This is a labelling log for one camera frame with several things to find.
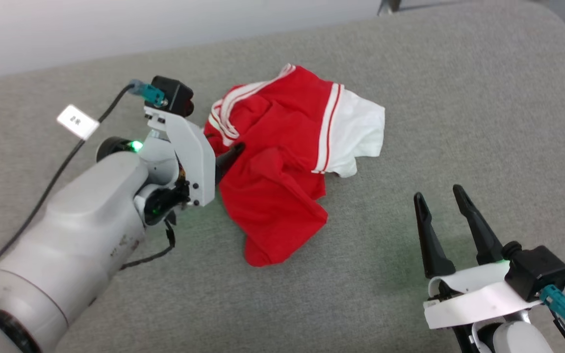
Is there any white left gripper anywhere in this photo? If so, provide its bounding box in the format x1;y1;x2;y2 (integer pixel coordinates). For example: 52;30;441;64
143;105;245;208

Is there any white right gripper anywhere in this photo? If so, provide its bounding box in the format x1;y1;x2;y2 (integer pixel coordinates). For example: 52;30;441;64
413;184;543;330

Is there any red and white Bulls jersey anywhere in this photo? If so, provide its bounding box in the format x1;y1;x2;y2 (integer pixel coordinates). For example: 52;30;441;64
203;64;386;268

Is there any grey fabric sofa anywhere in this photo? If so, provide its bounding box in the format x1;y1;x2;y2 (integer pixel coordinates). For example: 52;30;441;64
0;0;565;353

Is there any teal left camera connector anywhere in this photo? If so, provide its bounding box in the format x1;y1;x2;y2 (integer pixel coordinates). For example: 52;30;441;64
129;80;166;107

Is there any white cable label tag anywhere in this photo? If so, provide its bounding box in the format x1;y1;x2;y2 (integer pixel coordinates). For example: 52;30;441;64
57;104;100;140

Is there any black left camera cable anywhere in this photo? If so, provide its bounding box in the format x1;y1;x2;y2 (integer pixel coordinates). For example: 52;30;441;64
0;83;138;280

